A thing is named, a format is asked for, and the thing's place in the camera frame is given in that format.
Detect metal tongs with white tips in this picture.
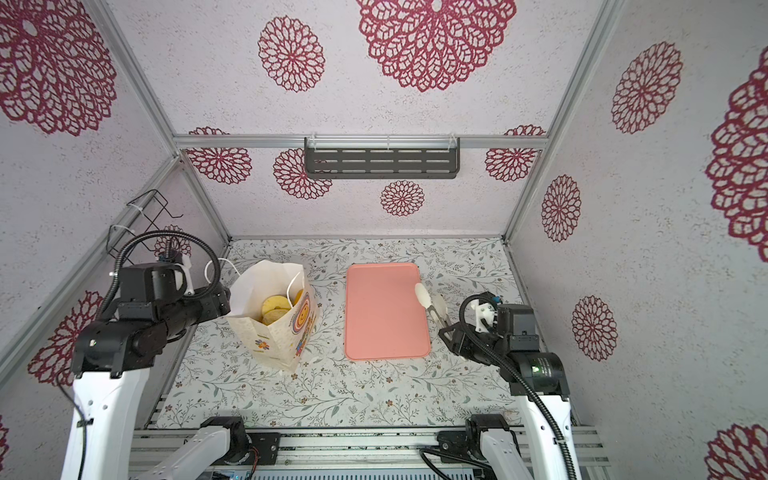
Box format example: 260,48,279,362
414,283,450,328

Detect white printed paper bag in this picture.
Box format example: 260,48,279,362
218,258,319,373

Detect yellow fluted fake cake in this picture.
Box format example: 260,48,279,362
261,295,293,316

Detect round fake bread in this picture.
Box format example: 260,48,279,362
260,308,289,325

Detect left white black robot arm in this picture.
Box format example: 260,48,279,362
61,262,231,479

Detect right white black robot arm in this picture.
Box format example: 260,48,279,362
428,295,582,479

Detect pink plastic tray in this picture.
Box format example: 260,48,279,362
344,263,431,361

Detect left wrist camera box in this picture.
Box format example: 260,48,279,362
156,251,194,297

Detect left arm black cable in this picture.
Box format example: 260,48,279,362
98,230,222,319

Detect black wire wall rack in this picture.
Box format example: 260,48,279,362
103,188,184,259

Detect grey slotted wall shelf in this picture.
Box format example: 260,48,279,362
303,137,461,180

